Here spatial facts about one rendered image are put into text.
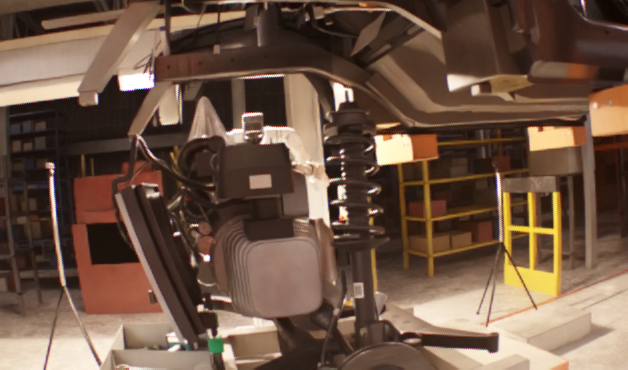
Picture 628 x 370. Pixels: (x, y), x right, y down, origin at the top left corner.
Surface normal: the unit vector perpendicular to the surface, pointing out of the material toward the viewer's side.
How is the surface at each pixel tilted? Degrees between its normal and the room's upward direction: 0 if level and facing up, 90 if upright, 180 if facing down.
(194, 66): 90
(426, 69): 103
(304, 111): 90
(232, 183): 90
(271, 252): 90
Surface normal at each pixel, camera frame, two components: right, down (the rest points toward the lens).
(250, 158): 0.24, -0.25
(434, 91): 0.18, 0.19
